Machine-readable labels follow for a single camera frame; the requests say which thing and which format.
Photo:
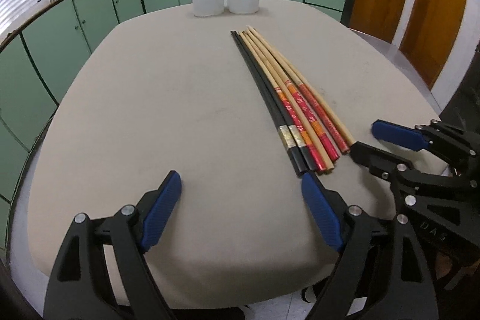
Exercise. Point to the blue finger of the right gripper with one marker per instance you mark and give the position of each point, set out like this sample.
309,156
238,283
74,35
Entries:
380,163
397,134

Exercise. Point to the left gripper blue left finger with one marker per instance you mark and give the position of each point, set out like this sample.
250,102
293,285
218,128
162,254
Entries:
156,208

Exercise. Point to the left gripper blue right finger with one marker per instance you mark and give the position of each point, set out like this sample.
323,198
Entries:
322,212

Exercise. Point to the light plain wooden chopstick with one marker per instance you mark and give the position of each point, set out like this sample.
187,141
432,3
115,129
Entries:
311,87

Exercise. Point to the red orange floral chopstick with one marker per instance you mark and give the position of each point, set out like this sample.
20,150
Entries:
324,139

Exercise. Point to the black chopstick gold band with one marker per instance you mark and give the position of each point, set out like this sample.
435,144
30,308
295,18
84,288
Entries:
303,149
292,150

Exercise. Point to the red orange patterned chopstick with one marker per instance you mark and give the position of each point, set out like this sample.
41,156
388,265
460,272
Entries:
300,148

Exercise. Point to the green lower kitchen cabinets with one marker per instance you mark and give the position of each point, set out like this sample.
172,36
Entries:
40,60

